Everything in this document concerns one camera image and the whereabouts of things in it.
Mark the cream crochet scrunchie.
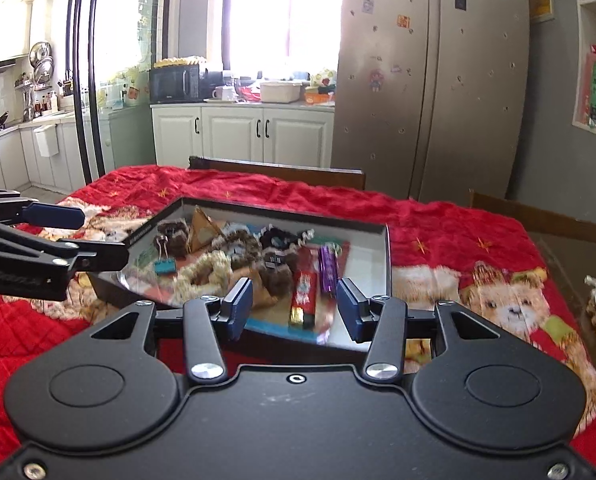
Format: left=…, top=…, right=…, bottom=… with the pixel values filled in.
left=171, top=250, right=233, bottom=304

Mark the teal binder clip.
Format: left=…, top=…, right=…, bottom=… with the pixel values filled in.
left=153, top=235, right=177, bottom=275

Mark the brown braided scrunchie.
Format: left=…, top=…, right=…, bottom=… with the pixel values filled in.
left=211, top=230, right=262, bottom=271

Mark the purple lighter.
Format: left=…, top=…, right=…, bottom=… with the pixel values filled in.
left=319, top=243, right=338, bottom=297

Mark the tan paper pyramid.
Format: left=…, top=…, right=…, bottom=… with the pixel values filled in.
left=187, top=206, right=223, bottom=252
left=229, top=266, right=278, bottom=309

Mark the red lighter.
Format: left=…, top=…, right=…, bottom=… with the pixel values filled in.
left=289, top=247, right=319, bottom=330

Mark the black crochet scrunchie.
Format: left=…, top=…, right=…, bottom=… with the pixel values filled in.
left=258, top=224, right=315, bottom=250

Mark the red quilted blanket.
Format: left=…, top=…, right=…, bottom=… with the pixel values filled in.
left=0, top=165, right=576, bottom=463

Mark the black shallow box tray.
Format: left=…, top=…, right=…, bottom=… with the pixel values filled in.
left=91, top=197, right=392, bottom=353

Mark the wooden chair back centre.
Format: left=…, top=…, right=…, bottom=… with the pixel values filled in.
left=188, top=156, right=366, bottom=191

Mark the wooden chair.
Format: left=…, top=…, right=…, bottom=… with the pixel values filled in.
left=469, top=190, right=596, bottom=244
left=188, top=156, right=366, bottom=191

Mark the black microwave oven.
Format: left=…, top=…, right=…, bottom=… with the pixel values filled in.
left=149, top=65, right=202, bottom=104

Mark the wooden chair back right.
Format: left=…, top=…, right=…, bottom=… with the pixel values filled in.
left=469, top=190, right=596, bottom=244

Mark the white kitchen cabinet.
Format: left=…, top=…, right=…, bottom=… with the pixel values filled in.
left=151, top=101, right=335, bottom=168

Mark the white mug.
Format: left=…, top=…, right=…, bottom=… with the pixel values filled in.
left=212, top=86, right=237, bottom=102

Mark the white plastic basin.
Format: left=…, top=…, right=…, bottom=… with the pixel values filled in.
left=260, top=80, right=302, bottom=104

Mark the steel double-door refrigerator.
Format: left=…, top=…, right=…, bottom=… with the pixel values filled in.
left=331, top=0, right=530, bottom=205

